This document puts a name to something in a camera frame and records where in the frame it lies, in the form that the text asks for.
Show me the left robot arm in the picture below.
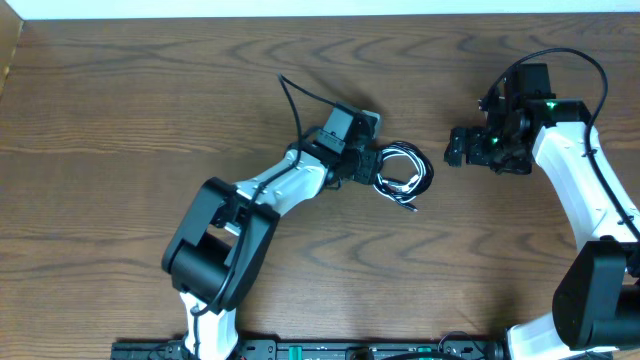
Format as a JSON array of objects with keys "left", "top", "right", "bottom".
[{"left": 161, "top": 103, "right": 382, "bottom": 359}]

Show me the white usb cable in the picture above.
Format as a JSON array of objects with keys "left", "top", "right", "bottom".
[{"left": 377, "top": 147, "right": 427, "bottom": 195}]

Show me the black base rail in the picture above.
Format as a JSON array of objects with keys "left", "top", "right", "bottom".
[{"left": 109, "top": 338, "right": 510, "bottom": 360}]

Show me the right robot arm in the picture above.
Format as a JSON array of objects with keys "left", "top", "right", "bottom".
[{"left": 444, "top": 63, "right": 639, "bottom": 359}]

